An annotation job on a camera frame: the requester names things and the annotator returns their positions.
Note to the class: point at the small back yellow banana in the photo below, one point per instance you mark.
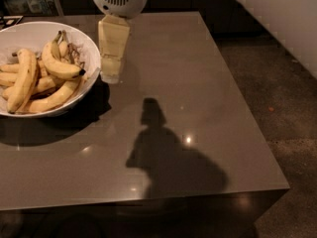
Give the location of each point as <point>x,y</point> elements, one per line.
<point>63,45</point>

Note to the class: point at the middle yellow banana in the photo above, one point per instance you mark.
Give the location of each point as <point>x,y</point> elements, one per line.
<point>43,85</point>

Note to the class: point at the far left yellow banana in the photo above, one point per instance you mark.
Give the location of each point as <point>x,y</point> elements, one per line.
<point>8,74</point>

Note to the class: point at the curved yellow banana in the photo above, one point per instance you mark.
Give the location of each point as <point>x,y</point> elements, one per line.
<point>56,67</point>

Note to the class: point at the white bowl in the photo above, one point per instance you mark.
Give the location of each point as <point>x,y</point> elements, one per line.
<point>34,36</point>

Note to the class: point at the bottom yellow banana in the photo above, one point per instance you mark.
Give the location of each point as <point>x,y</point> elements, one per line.
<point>55,100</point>

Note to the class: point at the bottles on shelf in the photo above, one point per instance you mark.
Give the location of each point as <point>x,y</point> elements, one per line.
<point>31,7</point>

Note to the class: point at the long left yellow banana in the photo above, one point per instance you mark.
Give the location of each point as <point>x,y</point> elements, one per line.
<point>26,77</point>

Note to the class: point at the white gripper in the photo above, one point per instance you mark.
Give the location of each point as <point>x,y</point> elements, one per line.
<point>113,31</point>

